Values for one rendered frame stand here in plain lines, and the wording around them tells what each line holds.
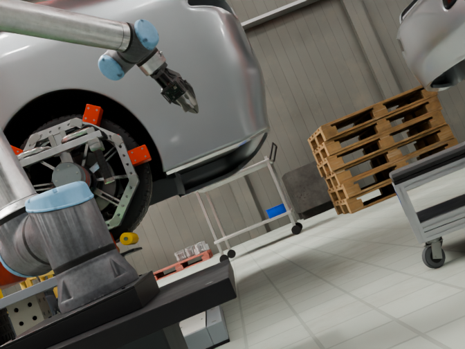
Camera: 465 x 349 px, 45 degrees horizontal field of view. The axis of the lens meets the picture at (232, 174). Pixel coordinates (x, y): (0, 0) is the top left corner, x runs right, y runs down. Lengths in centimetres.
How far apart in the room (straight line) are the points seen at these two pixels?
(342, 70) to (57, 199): 1024
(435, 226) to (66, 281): 117
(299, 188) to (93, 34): 801
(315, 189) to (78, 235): 834
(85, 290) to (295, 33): 1037
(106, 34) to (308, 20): 998
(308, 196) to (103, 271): 831
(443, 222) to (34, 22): 135
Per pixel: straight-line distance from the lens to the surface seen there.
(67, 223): 131
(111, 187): 287
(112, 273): 130
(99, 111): 273
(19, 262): 150
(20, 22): 159
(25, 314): 203
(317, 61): 1132
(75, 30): 165
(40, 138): 277
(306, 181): 951
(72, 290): 131
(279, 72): 1117
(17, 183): 150
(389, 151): 651
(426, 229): 194
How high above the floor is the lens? 38
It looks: 5 degrees up
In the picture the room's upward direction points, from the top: 22 degrees counter-clockwise
